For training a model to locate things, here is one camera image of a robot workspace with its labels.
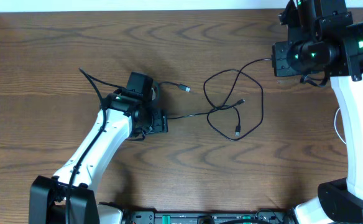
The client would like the black USB cable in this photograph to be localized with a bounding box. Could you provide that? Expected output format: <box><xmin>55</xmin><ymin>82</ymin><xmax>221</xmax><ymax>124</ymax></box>
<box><xmin>203</xmin><ymin>57</ymin><xmax>273</xmax><ymax>142</ymax></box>
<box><xmin>167</xmin><ymin>68</ymin><xmax>246</xmax><ymax>138</ymax></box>

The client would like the white USB cable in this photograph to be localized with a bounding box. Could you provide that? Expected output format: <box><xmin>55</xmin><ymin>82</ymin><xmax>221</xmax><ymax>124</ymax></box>
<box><xmin>333</xmin><ymin>107</ymin><xmax>347</xmax><ymax>145</ymax></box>

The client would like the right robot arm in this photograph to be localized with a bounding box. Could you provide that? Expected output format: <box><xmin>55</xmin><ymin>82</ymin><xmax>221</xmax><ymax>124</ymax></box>
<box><xmin>272</xmin><ymin>0</ymin><xmax>363</xmax><ymax>223</ymax></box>

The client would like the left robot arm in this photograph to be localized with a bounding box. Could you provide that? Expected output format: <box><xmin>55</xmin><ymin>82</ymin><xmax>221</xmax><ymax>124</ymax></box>
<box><xmin>29</xmin><ymin>72</ymin><xmax>168</xmax><ymax>223</ymax></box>

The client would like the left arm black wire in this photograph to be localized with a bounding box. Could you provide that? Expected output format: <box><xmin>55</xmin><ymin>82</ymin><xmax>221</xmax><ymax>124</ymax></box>
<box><xmin>63</xmin><ymin>67</ymin><xmax>126</xmax><ymax>224</ymax></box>

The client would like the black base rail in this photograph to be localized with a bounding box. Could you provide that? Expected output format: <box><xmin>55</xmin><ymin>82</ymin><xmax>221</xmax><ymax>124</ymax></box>
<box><xmin>121</xmin><ymin>209</ymin><xmax>287</xmax><ymax>224</ymax></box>

